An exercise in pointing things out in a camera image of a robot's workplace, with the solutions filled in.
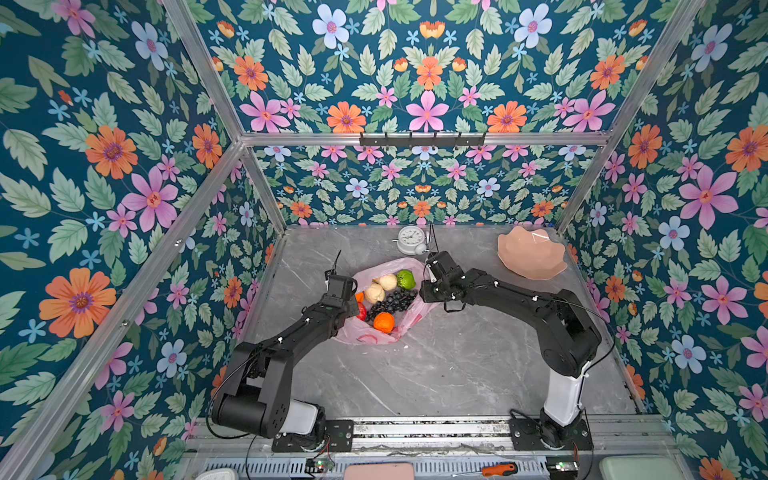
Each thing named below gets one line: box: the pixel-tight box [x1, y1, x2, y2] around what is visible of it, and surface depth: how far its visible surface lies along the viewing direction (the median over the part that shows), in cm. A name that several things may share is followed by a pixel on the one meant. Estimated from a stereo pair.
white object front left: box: [195, 468, 239, 480], surface depth 68 cm
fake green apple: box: [396, 269, 416, 290], surface depth 100 cm
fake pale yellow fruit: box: [379, 274, 398, 291], surface depth 100 cm
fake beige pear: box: [364, 279, 385, 304], surface depth 97 cm
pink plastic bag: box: [378, 258, 438, 345], surface depth 92 cm
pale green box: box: [599, 456, 685, 480], surface depth 69 cm
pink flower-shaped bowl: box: [497, 226, 568, 280], surface depth 113 cm
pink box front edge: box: [344, 462, 415, 480], surface depth 70 cm
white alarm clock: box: [391, 226, 427, 255], surface depth 113 cm
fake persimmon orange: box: [373, 312, 395, 334], surface depth 91 cm
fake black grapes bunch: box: [367, 289, 418, 321], surface depth 97 cm
